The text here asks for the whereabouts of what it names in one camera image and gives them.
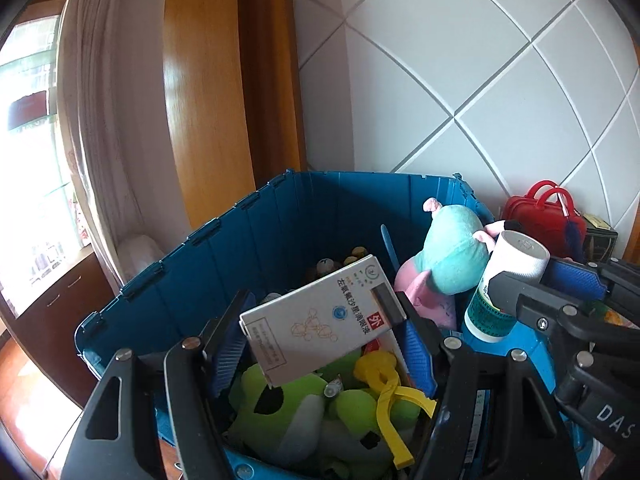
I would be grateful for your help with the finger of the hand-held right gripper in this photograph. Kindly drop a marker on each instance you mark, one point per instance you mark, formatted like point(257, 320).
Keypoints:
point(575, 277)
point(530, 310)

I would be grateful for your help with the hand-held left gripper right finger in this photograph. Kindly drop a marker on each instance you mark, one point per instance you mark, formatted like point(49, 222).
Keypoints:
point(417, 355)

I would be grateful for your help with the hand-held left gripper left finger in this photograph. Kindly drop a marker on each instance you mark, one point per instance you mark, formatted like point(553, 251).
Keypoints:
point(227, 365)

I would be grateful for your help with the blue bottle brush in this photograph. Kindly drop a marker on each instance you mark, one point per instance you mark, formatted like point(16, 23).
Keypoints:
point(574, 235)

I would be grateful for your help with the white pill bottle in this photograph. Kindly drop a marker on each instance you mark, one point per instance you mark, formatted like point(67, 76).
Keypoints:
point(515, 255)

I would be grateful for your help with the green frog plush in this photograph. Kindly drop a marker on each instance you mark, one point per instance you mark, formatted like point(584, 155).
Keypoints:
point(280, 390)

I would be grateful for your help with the yellow plastic ball tongs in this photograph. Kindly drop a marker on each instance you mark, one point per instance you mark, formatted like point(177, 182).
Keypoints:
point(387, 410)

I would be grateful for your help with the pink pig plush teal dress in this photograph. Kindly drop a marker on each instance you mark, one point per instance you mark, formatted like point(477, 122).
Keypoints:
point(450, 255)

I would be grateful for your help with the white carton with grey stripe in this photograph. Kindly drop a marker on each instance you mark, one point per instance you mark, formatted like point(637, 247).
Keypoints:
point(320, 320)

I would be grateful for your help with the blue plastic crate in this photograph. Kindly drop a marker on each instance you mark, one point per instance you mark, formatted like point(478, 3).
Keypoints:
point(310, 210)

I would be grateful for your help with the black gift box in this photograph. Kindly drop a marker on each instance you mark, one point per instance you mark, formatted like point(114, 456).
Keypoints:
point(600, 240)

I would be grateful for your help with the red carry case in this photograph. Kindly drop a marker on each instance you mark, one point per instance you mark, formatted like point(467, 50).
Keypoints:
point(530, 220)

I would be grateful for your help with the blue plastic spoon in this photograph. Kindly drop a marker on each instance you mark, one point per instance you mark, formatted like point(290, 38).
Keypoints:
point(389, 250)

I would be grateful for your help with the small brown plush toy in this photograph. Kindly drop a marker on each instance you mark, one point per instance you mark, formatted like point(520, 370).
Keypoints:
point(325, 265)

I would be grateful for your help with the dark wooden cabinet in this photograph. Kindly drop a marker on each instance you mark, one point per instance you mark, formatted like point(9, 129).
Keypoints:
point(60, 310)

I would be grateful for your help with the white curtain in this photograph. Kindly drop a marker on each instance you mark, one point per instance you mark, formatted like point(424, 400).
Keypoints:
point(115, 135)

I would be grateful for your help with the window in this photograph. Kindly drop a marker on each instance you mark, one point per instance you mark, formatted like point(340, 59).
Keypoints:
point(30, 160)

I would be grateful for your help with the curved wooden frame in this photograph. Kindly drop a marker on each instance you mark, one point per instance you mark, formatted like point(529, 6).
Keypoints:
point(210, 110)

